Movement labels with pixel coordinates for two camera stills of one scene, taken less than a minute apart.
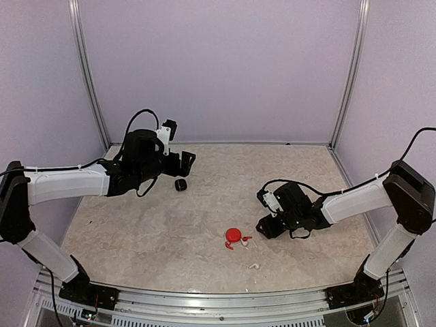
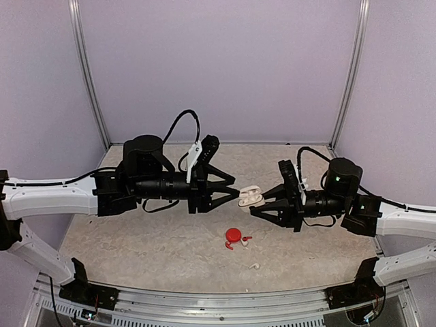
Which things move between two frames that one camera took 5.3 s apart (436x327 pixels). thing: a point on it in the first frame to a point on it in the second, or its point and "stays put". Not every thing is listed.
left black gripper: x=185 y=164 to x=201 y=193
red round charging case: x=233 y=234 stays put
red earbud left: x=227 y=245 stays put
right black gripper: x=270 y=230 to x=291 y=213
